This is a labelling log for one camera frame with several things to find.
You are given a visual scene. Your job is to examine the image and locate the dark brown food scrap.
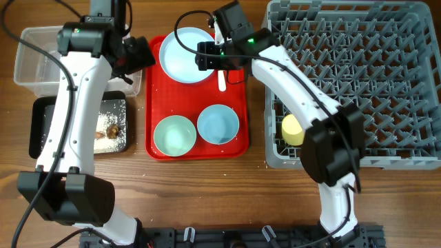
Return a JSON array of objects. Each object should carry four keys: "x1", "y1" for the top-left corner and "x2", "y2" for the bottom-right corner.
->
[{"x1": 106, "y1": 124, "x2": 120, "y2": 139}]

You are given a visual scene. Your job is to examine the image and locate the red serving tray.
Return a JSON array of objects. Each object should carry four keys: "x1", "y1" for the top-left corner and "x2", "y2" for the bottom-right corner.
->
[{"x1": 145, "y1": 33, "x2": 250, "y2": 162}]

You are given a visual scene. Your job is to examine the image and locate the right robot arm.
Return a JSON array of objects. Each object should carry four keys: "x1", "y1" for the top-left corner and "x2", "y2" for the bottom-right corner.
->
[{"x1": 196, "y1": 1, "x2": 365, "y2": 238}]

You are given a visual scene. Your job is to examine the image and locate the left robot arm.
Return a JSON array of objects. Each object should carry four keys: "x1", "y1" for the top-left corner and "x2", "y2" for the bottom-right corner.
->
[{"x1": 17, "y1": 1, "x2": 156, "y2": 247}]

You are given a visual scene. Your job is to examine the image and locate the light blue bowl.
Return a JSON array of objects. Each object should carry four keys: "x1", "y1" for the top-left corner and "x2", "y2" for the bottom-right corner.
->
[{"x1": 197, "y1": 104, "x2": 240, "y2": 145}]

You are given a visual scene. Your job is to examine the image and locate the white rice grains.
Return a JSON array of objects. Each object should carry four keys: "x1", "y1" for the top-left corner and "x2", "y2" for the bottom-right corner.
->
[{"x1": 41, "y1": 99, "x2": 127, "y2": 154}]

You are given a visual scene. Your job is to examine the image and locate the yellow plastic cup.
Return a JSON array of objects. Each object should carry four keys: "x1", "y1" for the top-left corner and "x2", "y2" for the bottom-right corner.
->
[{"x1": 282, "y1": 114, "x2": 305, "y2": 146}]

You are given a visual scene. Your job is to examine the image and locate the white plastic spoon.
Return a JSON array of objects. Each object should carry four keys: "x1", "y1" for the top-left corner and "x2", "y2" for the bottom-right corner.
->
[{"x1": 218, "y1": 70, "x2": 226, "y2": 92}]

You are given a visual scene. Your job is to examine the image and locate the brown carrot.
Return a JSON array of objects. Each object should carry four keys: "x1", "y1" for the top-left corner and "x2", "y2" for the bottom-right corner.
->
[{"x1": 95, "y1": 132, "x2": 104, "y2": 139}]

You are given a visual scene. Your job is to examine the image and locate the grey dishwasher rack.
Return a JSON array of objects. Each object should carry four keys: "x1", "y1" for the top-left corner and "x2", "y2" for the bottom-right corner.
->
[{"x1": 263, "y1": 1, "x2": 440, "y2": 170}]

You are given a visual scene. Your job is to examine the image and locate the black plastic tray bin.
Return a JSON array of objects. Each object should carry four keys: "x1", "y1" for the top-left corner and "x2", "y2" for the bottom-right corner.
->
[{"x1": 28, "y1": 91, "x2": 127, "y2": 159}]

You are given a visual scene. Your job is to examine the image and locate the light blue plate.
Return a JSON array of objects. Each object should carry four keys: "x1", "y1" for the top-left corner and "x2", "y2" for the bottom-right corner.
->
[{"x1": 159, "y1": 27, "x2": 214, "y2": 83}]

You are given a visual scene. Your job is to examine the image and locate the clear plastic waste bin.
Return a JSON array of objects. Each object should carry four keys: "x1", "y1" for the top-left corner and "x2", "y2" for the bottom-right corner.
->
[{"x1": 14, "y1": 26, "x2": 143, "y2": 97}]

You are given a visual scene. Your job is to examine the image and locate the green bowl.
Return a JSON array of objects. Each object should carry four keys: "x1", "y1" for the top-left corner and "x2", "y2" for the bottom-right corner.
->
[{"x1": 153, "y1": 115, "x2": 197, "y2": 157}]

